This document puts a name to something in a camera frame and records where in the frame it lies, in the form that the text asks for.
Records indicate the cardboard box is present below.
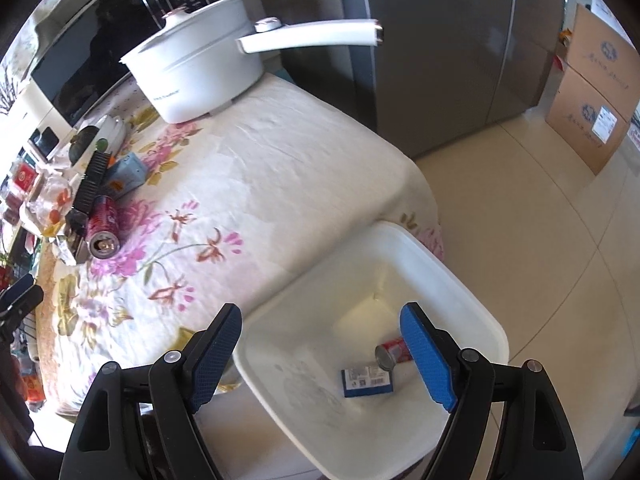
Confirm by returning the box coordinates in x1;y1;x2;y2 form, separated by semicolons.
545;67;632;176
560;2;640;111

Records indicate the small blue box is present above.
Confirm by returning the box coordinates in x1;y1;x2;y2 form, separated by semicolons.
341;365;396;399

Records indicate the black ribbed strip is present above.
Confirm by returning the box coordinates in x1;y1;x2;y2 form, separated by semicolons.
64;150;112;261

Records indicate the glass jar with cork lid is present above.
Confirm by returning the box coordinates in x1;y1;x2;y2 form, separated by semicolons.
27;172;76;236

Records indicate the stack of white bowls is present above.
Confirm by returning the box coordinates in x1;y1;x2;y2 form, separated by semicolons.
75;114;128;161

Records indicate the white plastic bag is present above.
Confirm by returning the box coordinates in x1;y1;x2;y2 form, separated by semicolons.
50;235;86;267

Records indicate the white electric pot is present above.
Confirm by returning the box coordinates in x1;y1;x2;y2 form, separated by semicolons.
120;0;385;124

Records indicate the floral microwave cover cloth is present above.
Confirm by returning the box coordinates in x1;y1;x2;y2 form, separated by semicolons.
20;0;151;51

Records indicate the floral tablecloth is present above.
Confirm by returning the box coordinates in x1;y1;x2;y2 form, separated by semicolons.
35;72;446;418

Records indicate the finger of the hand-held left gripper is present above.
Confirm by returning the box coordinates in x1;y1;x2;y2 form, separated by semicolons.
0;272;45;333

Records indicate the white plastic bin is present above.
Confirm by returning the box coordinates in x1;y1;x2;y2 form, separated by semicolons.
232;220;511;480

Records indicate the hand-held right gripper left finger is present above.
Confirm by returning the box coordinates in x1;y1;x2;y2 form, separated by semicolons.
60;302;244;480

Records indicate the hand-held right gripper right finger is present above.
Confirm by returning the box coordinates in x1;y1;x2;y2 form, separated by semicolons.
398;302;586;480

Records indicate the blue drink carton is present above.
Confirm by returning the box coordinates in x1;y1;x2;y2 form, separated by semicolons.
102;152;149;196

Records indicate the black microwave oven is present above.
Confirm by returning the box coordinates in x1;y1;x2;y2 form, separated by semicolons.
30;0;216;128

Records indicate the small red can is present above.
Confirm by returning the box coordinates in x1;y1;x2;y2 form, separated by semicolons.
375;337;413;372

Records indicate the red drink can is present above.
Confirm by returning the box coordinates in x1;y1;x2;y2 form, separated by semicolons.
86;194;122;259

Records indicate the grey refrigerator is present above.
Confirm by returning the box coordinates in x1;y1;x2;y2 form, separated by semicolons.
335;0;571;158

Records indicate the red label jar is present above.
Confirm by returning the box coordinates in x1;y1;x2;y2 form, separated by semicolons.
10;162;40;196

